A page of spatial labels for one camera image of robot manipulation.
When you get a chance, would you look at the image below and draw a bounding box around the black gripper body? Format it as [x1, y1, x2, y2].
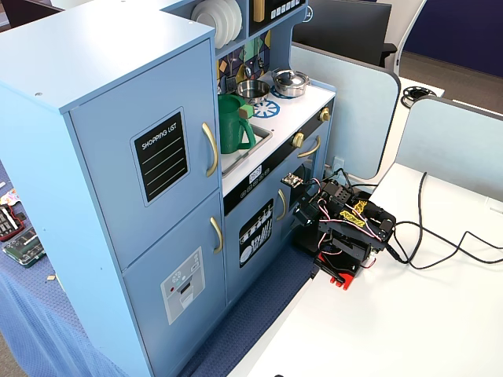
[292, 187, 328, 231]

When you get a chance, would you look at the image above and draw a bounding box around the gold shopping list door handle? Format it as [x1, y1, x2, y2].
[201, 121, 219, 178]

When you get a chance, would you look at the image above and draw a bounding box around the blue shopping list cabinet door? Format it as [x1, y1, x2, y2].
[68, 37, 221, 273]

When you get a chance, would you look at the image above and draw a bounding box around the blue oven door with window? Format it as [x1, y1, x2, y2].
[288, 132, 330, 245]

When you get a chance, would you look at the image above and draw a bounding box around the open steel pot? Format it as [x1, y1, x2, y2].
[235, 79, 272, 104]

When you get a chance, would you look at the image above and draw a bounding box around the blue ice dispenser print door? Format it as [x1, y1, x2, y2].
[120, 189, 228, 365]

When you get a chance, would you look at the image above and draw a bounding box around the dark brown cabinet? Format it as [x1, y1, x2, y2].
[0, 0, 64, 31]

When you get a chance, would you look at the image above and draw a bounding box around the red table clamp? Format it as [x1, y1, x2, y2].
[314, 251, 361, 292]

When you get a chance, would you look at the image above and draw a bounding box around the navy waffle mat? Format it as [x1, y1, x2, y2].
[178, 242, 318, 377]

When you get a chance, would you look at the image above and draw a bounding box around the steel toy sink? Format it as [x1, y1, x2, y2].
[221, 123, 274, 176]

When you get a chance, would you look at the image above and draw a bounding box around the green plastic pitcher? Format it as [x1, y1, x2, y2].
[218, 93, 257, 155]

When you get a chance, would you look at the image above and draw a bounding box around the pale blue desk partition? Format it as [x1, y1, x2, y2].
[289, 42, 402, 182]
[391, 95, 503, 198]

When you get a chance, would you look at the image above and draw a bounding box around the steel pot with lid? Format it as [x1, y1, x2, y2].
[271, 68, 312, 97]

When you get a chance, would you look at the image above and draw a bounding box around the hanging steel utensil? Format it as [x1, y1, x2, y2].
[240, 38, 254, 79]
[255, 35, 266, 71]

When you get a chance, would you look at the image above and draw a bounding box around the black computer monitor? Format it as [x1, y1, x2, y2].
[292, 0, 398, 68]

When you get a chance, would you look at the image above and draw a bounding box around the black toy microwave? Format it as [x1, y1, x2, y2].
[248, 0, 307, 37]

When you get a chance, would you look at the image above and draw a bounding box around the white toy plate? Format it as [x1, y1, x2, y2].
[222, 0, 244, 42]
[204, 0, 237, 46]
[191, 1, 226, 43]

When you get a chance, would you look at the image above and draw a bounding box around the blue wooden play kitchen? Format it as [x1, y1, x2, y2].
[0, 0, 337, 377]

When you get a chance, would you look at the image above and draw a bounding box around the light blue waffle cloth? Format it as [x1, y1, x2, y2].
[0, 159, 127, 377]

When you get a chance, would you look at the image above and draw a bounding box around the clear case with circuit board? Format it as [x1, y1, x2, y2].
[2, 230, 48, 270]

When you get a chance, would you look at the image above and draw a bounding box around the red black tool kit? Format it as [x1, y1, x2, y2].
[0, 203, 29, 243]

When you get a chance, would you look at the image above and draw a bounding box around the colourful patterned piece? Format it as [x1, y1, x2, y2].
[0, 188, 21, 207]

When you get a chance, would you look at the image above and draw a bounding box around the gold dishwasher door handle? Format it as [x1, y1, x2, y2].
[275, 188, 288, 222]

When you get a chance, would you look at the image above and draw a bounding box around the small camera circuit board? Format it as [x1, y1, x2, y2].
[281, 172, 306, 189]

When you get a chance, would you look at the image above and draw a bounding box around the gold oven door handle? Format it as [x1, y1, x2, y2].
[296, 135, 322, 159]

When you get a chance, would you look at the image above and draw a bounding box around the gold ice dispenser door handle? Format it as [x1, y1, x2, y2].
[209, 216, 225, 254]

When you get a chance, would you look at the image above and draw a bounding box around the black power cable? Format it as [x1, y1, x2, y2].
[394, 170, 430, 269]

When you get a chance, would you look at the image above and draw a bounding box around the black data cable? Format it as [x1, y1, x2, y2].
[387, 219, 503, 272]

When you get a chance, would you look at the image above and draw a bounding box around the black desk cable grommet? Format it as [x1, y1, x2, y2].
[401, 86, 439, 108]

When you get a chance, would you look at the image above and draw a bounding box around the white curved chair frame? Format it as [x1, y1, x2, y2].
[394, 0, 428, 76]

